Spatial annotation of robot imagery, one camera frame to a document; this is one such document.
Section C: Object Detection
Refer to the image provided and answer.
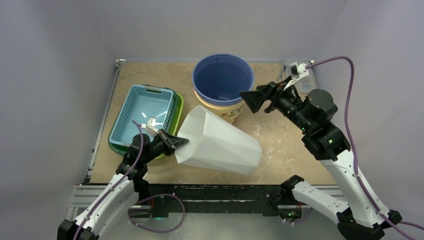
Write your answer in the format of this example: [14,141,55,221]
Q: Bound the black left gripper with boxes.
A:
[142,129,189,165]

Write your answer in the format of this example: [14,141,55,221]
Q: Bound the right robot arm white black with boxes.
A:
[240,82,402,240]

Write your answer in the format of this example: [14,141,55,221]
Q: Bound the cream printed bucket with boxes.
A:
[194,90,246,125]

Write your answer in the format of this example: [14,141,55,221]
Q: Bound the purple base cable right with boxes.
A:
[281,205,316,226]

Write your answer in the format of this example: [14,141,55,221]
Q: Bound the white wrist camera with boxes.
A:
[283,61,314,92]
[141,117,164,138]

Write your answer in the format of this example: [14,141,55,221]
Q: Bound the light blue perforated basket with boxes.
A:
[108,84,176,148]

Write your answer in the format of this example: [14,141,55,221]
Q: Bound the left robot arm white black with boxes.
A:
[56,129,189,240]

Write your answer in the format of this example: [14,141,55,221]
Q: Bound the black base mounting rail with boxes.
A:
[138,183,309,219]

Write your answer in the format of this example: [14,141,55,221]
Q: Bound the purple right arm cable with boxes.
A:
[306,55,424,240]

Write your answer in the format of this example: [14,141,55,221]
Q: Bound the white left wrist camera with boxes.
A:
[141,117,164,138]

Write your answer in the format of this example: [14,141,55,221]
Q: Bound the lime green tray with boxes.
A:
[155,92,185,160]

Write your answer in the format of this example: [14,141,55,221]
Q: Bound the white octagonal large container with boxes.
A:
[175,105,262,175]

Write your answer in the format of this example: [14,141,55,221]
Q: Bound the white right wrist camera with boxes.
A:
[283,61,314,92]

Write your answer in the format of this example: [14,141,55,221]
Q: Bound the dark green tray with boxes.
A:
[107,87,182,157]

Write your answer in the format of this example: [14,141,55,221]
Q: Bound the blue round bucket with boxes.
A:
[192,53,255,107]

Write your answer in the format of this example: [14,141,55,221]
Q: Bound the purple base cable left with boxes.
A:
[127,193,186,234]

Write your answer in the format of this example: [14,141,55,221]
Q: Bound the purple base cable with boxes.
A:
[281,205,316,226]
[127,193,186,234]

